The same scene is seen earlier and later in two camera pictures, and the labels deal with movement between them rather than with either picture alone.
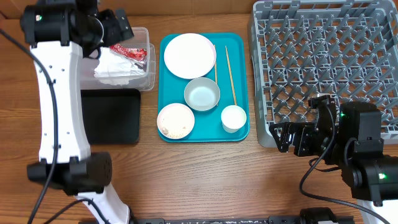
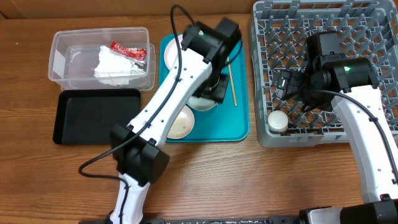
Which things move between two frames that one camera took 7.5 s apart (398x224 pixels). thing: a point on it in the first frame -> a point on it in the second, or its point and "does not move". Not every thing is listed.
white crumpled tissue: x=112 y=69 does not move
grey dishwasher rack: x=346 y=49 does not move
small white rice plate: x=175 y=121 does not move
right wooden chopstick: x=232 y=81 does not move
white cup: x=233 y=117 -> x=278 y=121
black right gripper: x=305 y=134 -> x=293 y=81
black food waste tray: x=111 y=116 does not move
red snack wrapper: x=136 y=53 does not move
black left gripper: x=115 y=35 -> x=218 y=93
